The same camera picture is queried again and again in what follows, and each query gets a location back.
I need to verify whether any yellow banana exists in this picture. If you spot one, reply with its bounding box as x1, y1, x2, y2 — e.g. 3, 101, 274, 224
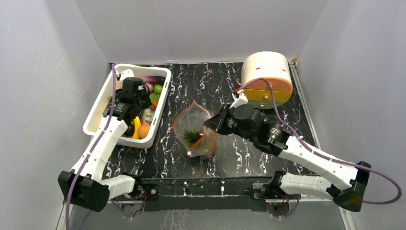
132, 116, 142, 139

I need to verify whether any red onion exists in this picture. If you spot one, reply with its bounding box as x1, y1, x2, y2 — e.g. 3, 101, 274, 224
146, 83, 154, 94

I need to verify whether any green vegetable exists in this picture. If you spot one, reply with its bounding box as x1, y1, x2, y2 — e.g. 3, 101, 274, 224
154, 84, 163, 95

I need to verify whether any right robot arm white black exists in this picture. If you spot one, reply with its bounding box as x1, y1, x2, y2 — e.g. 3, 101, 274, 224
203, 104, 370, 212

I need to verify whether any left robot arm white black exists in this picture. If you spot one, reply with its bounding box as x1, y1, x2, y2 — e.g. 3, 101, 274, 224
57, 77, 152, 212

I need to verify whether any white plastic bin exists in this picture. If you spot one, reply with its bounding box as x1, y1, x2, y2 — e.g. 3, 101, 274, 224
83, 63, 172, 149

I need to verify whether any clear zip bag orange zipper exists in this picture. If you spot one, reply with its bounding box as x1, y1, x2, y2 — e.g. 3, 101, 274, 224
173, 100, 213, 150

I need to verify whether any purple cable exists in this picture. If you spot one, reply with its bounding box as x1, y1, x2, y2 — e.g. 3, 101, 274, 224
237, 78, 403, 205
65, 63, 117, 230

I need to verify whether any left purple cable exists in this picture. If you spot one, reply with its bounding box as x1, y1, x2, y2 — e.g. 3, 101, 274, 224
65, 63, 117, 230

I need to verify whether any toy pineapple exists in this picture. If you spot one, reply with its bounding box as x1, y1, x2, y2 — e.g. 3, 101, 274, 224
182, 130, 216, 160

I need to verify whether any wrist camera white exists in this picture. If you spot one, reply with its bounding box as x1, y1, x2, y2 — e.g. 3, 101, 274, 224
230, 88, 248, 108
117, 69, 135, 82

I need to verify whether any round drawer cabinet cream orange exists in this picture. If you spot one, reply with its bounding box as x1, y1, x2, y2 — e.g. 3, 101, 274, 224
241, 51, 293, 109

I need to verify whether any peach fruit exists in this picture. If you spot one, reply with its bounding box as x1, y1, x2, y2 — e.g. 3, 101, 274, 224
138, 124, 151, 139

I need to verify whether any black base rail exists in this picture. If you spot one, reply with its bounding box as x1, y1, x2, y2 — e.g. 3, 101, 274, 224
120, 177, 289, 213

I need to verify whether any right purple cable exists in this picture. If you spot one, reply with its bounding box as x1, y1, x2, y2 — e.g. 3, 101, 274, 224
237, 78, 403, 205

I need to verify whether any purple eggplant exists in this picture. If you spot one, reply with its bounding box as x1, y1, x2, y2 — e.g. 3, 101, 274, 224
143, 76, 166, 85

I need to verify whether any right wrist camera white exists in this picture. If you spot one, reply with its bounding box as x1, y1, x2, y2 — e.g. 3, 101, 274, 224
230, 88, 248, 108

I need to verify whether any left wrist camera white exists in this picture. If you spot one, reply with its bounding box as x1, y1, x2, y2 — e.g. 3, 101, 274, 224
117, 69, 135, 82

